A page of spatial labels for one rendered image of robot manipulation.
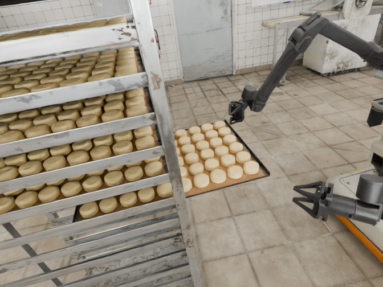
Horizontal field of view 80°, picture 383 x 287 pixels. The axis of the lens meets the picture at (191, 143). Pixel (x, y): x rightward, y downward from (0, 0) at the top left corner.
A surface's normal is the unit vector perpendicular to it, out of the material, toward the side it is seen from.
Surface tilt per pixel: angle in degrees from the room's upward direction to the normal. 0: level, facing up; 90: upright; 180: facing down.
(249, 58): 90
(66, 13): 90
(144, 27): 90
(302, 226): 0
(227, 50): 90
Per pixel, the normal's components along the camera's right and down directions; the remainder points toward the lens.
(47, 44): 0.23, 0.51
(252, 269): -0.11, -0.83
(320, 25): 0.07, 0.74
